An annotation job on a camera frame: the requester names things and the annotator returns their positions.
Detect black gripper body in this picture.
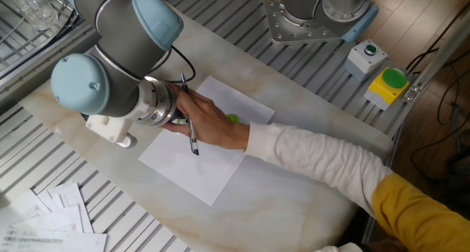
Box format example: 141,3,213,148
170,107,187,125

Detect black and clear pen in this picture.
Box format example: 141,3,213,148
180,73,200,156

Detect white paper sheet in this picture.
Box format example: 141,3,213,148
137,75,276,207

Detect left forearm white sleeve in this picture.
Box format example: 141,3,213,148
315,242,364,252

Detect right forearm white sleeve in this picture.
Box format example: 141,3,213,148
244,122,394,216

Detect person's right hand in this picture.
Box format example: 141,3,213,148
159,83,251,151

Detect pile of printed papers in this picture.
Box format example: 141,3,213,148
0,181,108,252

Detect clear glass beaker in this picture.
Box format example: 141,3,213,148
7,0,59,31

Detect grey box green button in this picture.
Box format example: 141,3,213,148
344,39,388,83

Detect yellow box green mushroom button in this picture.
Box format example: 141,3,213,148
364,67,411,111

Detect yellow shirt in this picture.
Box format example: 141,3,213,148
371,173,470,252

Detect black gripper cable bundle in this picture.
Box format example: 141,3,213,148
152,45,197,84

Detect black cables on rack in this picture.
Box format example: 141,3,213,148
0,9,84,71

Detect silver robot mount plate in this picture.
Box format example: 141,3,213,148
263,0,348,46

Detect aluminium frame beam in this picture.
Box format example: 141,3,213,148
402,12,470,104

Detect black floor cables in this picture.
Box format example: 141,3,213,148
405,1,470,165

